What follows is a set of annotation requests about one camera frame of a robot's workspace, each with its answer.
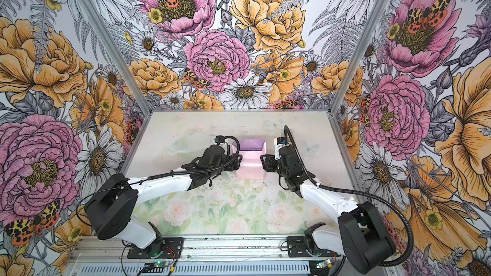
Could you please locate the purple wrapping paper sheet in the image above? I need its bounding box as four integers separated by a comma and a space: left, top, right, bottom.
236, 139, 267, 180

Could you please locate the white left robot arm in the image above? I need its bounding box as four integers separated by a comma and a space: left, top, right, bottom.
84, 144, 242, 258

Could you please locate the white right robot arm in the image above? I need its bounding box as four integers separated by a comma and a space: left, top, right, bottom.
260, 144, 396, 274

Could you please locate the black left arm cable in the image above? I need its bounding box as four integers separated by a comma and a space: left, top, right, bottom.
77, 135, 242, 224

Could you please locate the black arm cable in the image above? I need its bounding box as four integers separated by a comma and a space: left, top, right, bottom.
77, 135, 242, 224
282, 124, 416, 276

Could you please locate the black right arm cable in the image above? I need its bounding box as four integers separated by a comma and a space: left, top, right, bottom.
282, 124, 416, 276

